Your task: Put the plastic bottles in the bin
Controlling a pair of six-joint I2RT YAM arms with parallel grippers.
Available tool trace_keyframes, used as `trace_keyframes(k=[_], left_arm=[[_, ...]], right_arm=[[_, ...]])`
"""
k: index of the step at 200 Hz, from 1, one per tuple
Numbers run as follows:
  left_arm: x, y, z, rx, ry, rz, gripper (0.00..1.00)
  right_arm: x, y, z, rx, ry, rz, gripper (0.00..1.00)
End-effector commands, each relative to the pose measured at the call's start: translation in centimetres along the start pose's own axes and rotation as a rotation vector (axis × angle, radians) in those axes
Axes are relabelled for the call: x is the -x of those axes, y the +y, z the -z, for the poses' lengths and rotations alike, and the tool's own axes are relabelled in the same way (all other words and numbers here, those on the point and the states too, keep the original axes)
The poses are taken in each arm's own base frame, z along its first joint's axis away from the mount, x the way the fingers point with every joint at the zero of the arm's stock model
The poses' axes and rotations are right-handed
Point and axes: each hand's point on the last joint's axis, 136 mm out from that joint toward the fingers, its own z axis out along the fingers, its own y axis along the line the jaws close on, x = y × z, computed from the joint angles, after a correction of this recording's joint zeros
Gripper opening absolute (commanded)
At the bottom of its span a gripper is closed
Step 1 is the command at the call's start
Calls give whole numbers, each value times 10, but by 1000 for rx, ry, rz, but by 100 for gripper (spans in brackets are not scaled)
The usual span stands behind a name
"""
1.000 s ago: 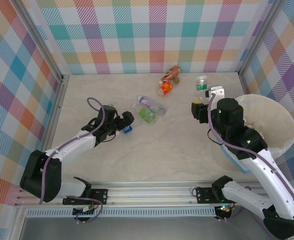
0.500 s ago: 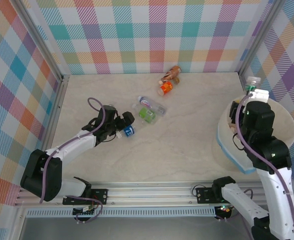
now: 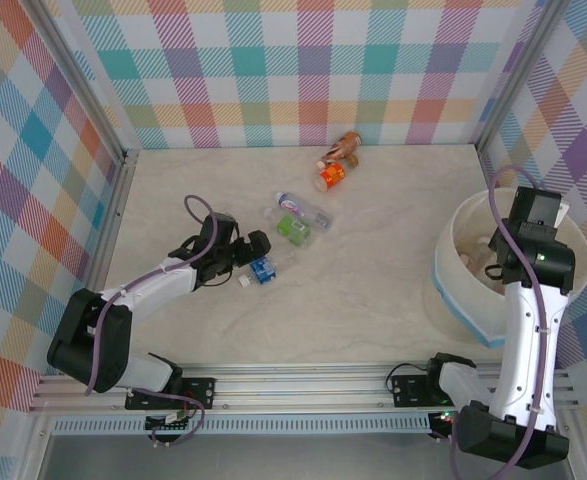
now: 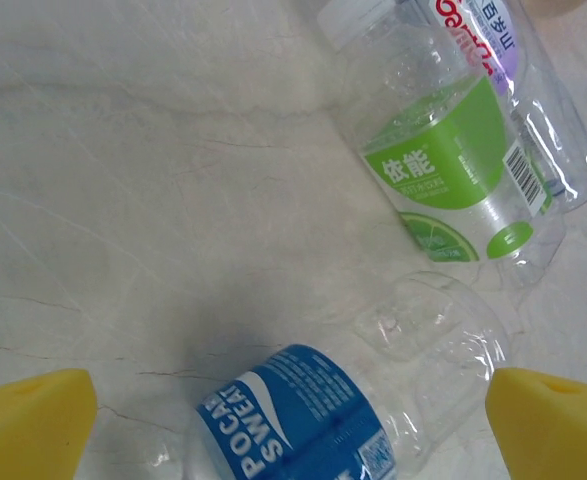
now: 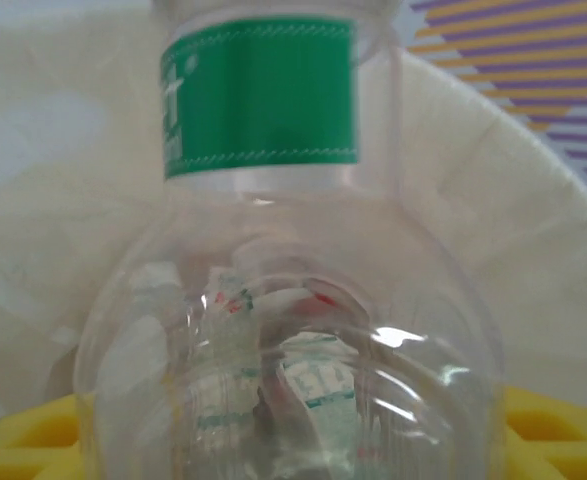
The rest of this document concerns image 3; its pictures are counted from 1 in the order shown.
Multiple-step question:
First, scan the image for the blue white label bottle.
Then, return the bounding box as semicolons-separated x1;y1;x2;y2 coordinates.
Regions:
237;251;299;290

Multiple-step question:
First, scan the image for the aluminium frame post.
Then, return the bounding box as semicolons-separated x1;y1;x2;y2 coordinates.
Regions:
475;0;569;151
30;0;142;166

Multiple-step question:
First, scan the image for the brown label bottle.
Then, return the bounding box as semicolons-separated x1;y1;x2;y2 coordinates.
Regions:
317;130;364;169

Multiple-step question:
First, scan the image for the small electronics board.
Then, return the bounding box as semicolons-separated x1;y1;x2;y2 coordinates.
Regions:
430;409;467;436
145;409;194;434

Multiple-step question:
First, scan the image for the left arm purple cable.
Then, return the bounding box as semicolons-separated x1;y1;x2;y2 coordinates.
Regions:
85;193;222;449

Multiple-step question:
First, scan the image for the grey metal lower shelf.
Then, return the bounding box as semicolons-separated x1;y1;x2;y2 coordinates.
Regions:
37;432;574;480

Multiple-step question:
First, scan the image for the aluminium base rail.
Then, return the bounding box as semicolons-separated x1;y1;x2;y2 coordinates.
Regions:
27;357;579;416

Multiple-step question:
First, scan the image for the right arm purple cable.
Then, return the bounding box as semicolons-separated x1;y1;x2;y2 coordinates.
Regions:
447;165;549;480

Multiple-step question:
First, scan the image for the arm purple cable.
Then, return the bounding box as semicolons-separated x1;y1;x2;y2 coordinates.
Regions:
447;165;549;480
85;193;222;449

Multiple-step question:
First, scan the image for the clear bottle pink purple label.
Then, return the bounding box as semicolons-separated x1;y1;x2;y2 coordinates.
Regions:
272;189;334;234

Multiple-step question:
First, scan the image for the green label bottle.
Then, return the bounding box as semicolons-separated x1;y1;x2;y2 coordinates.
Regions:
275;213;317;249

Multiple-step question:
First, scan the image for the orange label bottle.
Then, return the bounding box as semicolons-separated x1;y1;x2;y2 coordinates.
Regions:
314;162;348;192

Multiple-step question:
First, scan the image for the white round bin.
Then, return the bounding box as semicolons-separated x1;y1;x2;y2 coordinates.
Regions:
432;192;587;351

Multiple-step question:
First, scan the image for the aluminium side rail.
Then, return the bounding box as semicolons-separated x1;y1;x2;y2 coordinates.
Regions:
475;144;507;201
72;148;142;311

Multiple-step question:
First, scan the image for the white slotted cable duct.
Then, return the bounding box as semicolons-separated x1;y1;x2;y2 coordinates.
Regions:
52;417;434;436

